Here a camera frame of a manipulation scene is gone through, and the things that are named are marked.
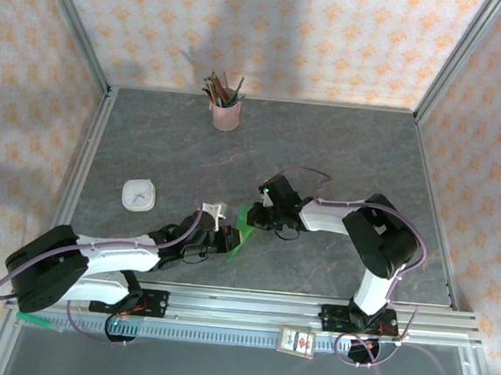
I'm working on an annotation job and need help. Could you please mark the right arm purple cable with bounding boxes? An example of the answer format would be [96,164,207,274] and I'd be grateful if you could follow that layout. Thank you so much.
[263,164,435,373]

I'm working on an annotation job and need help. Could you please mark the pink pen cup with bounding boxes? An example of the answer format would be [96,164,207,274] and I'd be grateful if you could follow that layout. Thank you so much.
[206,91,244,134]

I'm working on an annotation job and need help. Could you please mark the red orange base wires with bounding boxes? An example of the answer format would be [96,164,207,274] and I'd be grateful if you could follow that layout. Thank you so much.
[375,321,400,340]
[118,296,150,320]

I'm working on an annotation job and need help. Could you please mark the wide aluminium base rail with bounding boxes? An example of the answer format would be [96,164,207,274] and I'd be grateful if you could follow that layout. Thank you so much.
[4,267,486,351]

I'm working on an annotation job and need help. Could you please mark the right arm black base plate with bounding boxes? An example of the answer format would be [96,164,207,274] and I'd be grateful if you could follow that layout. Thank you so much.
[317,302,400,340]

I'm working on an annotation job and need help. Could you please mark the playing card box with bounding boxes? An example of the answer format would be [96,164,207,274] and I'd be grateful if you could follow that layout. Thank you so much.
[276,324,318,360]

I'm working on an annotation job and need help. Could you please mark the aluminium corner post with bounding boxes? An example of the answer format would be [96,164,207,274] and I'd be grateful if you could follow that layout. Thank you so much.
[24,0,122,97]
[413,0,501,131]

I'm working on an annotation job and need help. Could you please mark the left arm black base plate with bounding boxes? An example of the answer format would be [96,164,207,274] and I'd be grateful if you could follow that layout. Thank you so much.
[122,287,170,321]

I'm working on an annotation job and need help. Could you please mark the white square dish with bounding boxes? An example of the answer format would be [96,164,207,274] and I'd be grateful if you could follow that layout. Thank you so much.
[120,177,159,214]

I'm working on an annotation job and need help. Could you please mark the yellow pencil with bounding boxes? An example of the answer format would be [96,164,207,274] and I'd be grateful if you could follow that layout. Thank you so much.
[206,73,226,102]

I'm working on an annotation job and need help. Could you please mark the tan wooden pencil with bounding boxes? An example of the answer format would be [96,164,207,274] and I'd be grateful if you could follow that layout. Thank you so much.
[219,71,233,100]

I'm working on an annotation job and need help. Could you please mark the grey slotted cable duct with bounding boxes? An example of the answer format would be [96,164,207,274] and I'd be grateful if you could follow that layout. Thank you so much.
[13,309,355,359]

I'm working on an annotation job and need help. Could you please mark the green marker pen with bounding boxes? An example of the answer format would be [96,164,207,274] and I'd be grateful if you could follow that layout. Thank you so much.
[13,310,67,335]

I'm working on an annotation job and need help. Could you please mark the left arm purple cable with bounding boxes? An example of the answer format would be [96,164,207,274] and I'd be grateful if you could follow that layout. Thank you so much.
[0,185,205,353]

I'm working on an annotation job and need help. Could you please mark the aluminium side rail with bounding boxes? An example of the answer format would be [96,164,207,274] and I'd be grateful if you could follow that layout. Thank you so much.
[17,80,121,283]
[397,112,477,312]

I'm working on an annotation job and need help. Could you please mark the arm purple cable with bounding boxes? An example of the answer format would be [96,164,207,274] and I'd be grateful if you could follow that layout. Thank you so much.
[263,164,435,373]
[0,185,205,353]

